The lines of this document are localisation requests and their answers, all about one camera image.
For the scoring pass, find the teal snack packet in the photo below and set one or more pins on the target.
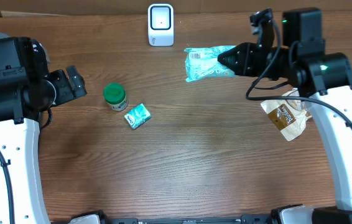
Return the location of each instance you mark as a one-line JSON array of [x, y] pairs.
[[203, 63]]

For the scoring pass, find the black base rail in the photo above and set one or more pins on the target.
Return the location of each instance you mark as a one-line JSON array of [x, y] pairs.
[[188, 221]]

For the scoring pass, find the white barcode scanner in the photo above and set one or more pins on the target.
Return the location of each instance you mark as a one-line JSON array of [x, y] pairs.
[[160, 25]]

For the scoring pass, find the small teal tissue pack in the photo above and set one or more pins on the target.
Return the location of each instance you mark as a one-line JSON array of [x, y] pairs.
[[137, 116]]

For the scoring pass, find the green lid white jar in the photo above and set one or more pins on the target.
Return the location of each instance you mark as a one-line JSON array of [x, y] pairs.
[[115, 96]]

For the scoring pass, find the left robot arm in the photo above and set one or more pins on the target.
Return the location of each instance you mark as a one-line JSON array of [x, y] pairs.
[[27, 89]]

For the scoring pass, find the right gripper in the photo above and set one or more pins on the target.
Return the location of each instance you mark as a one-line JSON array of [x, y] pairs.
[[245, 55]]

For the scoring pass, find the beige brown snack pouch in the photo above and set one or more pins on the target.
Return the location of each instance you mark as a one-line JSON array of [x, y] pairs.
[[289, 116]]

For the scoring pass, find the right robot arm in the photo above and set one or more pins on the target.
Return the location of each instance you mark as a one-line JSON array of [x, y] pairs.
[[295, 51]]

